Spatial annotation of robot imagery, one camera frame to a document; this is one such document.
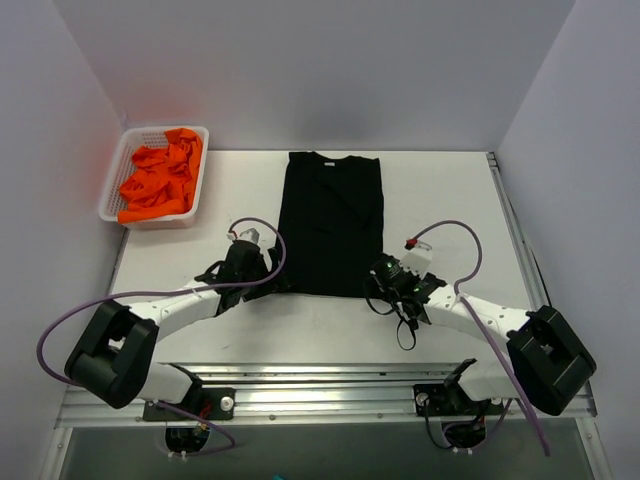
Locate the orange t-shirt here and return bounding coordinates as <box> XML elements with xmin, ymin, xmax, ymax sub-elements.
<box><xmin>117</xmin><ymin>128</ymin><xmax>204</xmax><ymax>224</ymax></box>

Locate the black t-shirt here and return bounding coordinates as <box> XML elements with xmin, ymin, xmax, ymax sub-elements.
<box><xmin>278</xmin><ymin>152</ymin><xmax>384</xmax><ymax>298</ymax></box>

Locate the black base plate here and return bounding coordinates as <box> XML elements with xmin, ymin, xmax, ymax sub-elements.
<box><xmin>412</xmin><ymin>383</ymin><xmax>504</xmax><ymax>417</ymax></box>
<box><xmin>142</xmin><ymin>387</ymin><xmax>236</xmax><ymax>422</ymax></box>

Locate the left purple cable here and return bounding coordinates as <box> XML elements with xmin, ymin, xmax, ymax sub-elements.
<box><xmin>37</xmin><ymin>216</ymin><xmax>288</xmax><ymax>457</ymax></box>

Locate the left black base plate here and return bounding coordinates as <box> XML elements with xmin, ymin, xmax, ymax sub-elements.
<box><xmin>142</xmin><ymin>387</ymin><xmax>236</xmax><ymax>422</ymax></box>

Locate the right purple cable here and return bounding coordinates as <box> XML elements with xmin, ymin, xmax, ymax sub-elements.
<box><xmin>407</xmin><ymin>219</ymin><xmax>551</xmax><ymax>457</ymax></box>

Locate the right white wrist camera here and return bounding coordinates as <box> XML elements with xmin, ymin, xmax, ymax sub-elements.
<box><xmin>400</xmin><ymin>238</ymin><xmax>433</xmax><ymax>277</ymax></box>

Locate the aluminium rail frame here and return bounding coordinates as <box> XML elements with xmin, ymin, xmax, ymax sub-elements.
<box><xmin>55</xmin><ymin>363</ymin><xmax>597</xmax><ymax>428</ymax></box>

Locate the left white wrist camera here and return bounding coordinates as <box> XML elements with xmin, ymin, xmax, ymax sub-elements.
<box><xmin>227</xmin><ymin>228</ymin><xmax>260</xmax><ymax>245</ymax></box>

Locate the right side aluminium rail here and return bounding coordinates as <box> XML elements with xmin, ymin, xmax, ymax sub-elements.
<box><xmin>482</xmin><ymin>152</ymin><xmax>551</xmax><ymax>310</ymax></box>

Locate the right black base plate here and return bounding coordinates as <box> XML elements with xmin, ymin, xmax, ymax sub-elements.
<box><xmin>412</xmin><ymin>383</ymin><xmax>504</xmax><ymax>417</ymax></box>

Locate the purple cable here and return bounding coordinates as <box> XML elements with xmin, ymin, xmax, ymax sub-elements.
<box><xmin>407</xmin><ymin>219</ymin><xmax>551</xmax><ymax>457</ymax></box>
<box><xmin>37</xmin><ymin>216</ymin><xmax>288</xmax><ymax>457</ymax></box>

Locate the white plastic basket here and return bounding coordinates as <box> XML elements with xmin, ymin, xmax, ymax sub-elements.
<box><xmin>99</xmin><ymin>126</ymin><xmax>209</xmax><ymax>230</ymax></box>

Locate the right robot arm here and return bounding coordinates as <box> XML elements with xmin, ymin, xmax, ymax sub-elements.
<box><xmin>364</xmin><ymin>255</ymin><xmax>597</xmax><ymax>416</ymax></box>

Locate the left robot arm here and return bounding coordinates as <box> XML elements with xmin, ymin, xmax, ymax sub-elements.
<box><xmin>64</xmin><ymin>240</ymin><xmax>288</xmax><ymax>419</ymax></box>

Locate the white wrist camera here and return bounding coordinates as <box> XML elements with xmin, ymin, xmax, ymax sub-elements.
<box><xmin>227</xmin><ymin>228</ymin><xmax>260</xmax><ymax>245</ymax></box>
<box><xmin>400</xmin><ymin>238</ymin><xmax>433</xmax><ymax>277</ymax></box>

